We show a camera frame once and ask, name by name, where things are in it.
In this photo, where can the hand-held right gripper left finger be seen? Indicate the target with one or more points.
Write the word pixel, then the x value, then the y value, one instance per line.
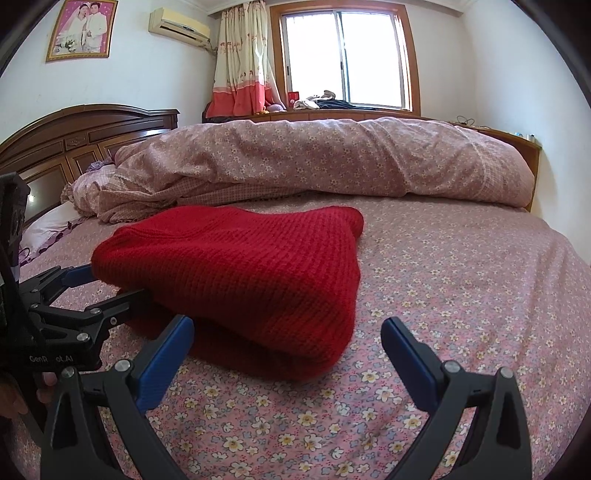
pixel 166 355

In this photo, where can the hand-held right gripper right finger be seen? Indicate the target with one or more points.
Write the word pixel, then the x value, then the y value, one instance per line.
pixel 411 360

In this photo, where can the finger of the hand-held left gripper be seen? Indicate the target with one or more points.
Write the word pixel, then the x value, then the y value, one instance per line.
pixel 76 276
pixel 120 302

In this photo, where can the red knitted cardigan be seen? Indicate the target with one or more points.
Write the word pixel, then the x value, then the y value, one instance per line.
pixel 240 286

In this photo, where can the pale clothes on ledge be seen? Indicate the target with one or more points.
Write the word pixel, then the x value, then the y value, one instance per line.
pixel 311 101

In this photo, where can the person's left hand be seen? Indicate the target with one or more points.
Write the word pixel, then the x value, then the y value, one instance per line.
pixel 46 390

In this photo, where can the white pillow with purple ruffle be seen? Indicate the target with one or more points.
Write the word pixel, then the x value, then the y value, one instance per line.
pixel 51 226

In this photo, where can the pink floral bed sheet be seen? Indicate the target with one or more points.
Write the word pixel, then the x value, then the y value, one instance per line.
pixel 461 277

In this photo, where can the purple cloth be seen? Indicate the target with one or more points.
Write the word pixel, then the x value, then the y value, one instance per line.
pixel 99 165

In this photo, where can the dark wooden headboard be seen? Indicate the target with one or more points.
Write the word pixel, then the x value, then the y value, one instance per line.
pixel 92 134

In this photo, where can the pink floral duvet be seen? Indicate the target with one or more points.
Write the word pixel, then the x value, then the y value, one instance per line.
pixel 323 157

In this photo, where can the small bottles on ledge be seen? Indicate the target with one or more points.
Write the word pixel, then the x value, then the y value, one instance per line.
pixel 526 136

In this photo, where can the dark cloth on ledge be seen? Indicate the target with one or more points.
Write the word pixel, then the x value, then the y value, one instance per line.
pixel 364 105

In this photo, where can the small red box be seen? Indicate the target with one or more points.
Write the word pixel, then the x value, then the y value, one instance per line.
pixel 292 100

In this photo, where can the cream and coral curtain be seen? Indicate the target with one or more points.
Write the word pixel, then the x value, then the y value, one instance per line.
pixel 240 60

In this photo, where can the white air conditioner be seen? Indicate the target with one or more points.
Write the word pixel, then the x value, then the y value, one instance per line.
pixel 180 25

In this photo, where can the wooden framed window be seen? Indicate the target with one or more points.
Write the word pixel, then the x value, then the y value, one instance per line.
pixel 346 50

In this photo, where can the framed wall photo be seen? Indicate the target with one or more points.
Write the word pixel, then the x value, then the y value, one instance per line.
pixel 83 32

